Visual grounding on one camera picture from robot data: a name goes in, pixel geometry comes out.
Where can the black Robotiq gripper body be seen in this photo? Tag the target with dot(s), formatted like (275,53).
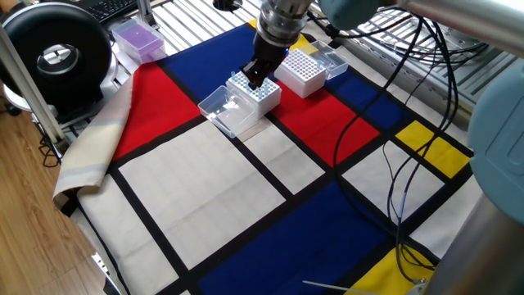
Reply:
(272,55)

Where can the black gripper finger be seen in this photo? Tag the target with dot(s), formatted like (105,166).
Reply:
(253,73)
(268,73)

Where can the white pipette tip box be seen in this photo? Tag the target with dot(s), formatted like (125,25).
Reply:
(268,105)
(303,86)

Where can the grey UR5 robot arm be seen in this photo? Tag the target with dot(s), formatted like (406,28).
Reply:
(491,254)

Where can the purple pipette tip box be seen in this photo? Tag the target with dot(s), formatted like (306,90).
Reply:
(139,41)

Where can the silver wrist coupling flange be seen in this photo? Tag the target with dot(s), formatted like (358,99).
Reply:
(282,20)

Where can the black round cap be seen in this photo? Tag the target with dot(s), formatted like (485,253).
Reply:
(227,4)

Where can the Mondrian pattern colour-block tablecloth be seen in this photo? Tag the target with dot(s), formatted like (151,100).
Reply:
(204,192)

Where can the black computer keyboard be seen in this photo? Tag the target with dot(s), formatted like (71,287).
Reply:
(110,8)

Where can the grey aluminium table rail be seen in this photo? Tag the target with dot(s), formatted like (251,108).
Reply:
(368,51)

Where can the aluminium frame post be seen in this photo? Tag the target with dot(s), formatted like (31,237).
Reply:
(28,90)
(145,12)

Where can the white table edge bracket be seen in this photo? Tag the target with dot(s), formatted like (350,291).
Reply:
(101,265)

